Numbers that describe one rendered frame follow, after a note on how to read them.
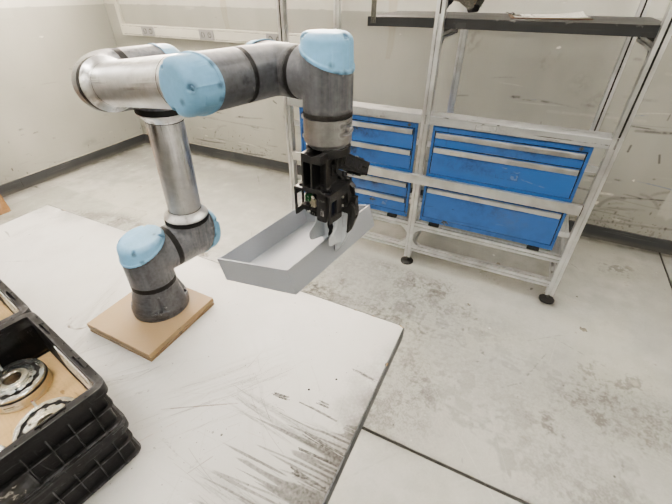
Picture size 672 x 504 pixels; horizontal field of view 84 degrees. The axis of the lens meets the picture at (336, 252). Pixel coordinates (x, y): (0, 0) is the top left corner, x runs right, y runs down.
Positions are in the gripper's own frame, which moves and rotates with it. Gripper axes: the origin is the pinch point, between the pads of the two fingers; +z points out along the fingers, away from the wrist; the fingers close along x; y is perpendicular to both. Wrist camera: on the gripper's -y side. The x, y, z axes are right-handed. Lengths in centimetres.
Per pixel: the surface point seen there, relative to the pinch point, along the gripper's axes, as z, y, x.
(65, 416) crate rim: 15, 45, -22
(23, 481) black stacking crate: 21, 54, -23
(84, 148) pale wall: 92, -126, -366
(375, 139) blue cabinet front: 30, -137, -57
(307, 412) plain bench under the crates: 37.0, 14.4, 1.7
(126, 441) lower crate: 31, 40, -22
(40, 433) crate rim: 15, 49, -22
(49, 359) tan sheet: 24, 39, -47
